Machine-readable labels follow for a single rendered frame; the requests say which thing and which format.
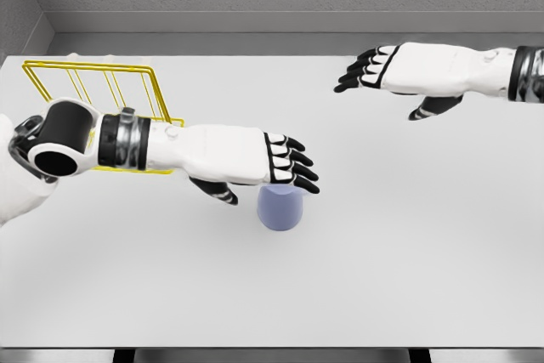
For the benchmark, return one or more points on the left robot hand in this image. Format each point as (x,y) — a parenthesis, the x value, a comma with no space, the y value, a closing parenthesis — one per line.
(238,152)

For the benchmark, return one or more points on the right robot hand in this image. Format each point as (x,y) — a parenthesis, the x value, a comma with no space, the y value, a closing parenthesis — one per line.
(421,69)

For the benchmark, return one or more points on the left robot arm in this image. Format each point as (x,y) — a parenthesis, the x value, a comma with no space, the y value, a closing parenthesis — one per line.
(119,142)

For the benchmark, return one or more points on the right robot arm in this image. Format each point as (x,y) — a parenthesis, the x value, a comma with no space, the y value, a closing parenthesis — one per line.
(506,72)

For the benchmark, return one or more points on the pale blue cup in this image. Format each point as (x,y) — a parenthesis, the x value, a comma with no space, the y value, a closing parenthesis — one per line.
(280,209)

